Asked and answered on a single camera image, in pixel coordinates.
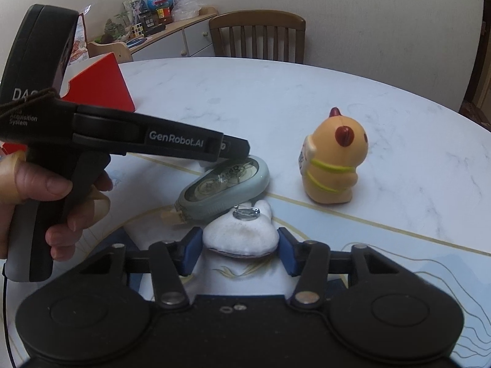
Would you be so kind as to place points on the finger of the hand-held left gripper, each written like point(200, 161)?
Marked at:
point(238, 147)

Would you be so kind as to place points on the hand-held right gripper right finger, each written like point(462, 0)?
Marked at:
point(287, 253)

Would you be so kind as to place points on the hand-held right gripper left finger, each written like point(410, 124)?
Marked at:
point(191, 250)

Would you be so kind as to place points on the grey correction tape dispenser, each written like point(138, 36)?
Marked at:
point(230, 191)

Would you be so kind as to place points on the red cardboard box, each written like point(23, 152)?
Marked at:
point(103, 84)

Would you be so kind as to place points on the white plush pouch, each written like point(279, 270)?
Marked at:
point(238, 237)

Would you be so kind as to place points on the person's left hand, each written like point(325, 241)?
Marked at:
point(42, 184)

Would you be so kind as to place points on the light wooden small chair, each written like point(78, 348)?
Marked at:
point(109, 50)

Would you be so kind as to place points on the red patterned gift bag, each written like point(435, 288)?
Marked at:
point(79, 44)

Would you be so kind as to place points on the blue flat pad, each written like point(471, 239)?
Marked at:
point(137, 41)

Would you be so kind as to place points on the yellow bear figurine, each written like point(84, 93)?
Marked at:
point(333, 161)

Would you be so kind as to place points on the small potted plant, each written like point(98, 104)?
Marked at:
point(113, 30)

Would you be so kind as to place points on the colourful puzzle cube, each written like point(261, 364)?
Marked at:
point(136, 30)

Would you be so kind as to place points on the brown wooden dining chair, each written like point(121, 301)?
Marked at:
point(257, 38)

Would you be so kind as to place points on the white sideboard cabinet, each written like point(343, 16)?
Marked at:
point(191, 38)

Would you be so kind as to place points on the printed picture card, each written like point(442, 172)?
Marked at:
point(134, 7)

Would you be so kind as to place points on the red labelled jar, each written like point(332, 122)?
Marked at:
point(165, 13)

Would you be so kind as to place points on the crumpled clear plastic bag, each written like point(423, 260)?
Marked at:
point(186, 7)

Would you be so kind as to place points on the dark patterned rug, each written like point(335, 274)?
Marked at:
point(475, 113)

